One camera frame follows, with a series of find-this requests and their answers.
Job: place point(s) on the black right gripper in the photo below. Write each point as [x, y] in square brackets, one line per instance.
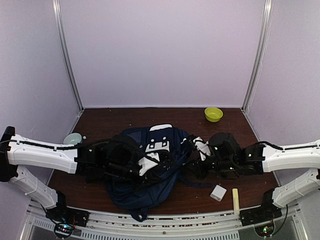
[198, 170]

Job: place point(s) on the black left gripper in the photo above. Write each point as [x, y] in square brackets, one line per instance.
[145, 181]

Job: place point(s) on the navy blue student backpack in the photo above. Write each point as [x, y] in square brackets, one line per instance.
[172, 148]

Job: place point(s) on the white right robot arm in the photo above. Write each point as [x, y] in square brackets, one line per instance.
[265, 157]

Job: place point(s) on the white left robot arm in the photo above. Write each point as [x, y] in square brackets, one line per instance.
[17, 151]

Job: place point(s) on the white charger box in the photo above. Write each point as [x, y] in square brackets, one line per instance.
[218, 193]

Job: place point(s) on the lime green plastic bowl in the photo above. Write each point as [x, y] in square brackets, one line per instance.
[213, 114]

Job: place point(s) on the pale yellow highlighter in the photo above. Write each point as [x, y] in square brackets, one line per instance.
[236, 203]

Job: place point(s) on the pale green ceramic bowl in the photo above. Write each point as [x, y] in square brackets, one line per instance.
[73, 139]

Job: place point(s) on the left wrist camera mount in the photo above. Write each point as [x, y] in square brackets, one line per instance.
[147, 164]

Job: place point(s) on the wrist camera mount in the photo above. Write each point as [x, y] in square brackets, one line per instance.
[203, 148]
[147, 164]

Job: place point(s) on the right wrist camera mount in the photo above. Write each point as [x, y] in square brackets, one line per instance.
[203, 148]

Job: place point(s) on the right aluminium corner post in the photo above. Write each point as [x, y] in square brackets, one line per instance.
[261, 48]

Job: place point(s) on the aluminium corner post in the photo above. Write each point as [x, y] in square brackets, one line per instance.
[65, 53]
[261, 48]

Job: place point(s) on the left aluminium corner post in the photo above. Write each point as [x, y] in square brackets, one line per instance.
[65, 53]

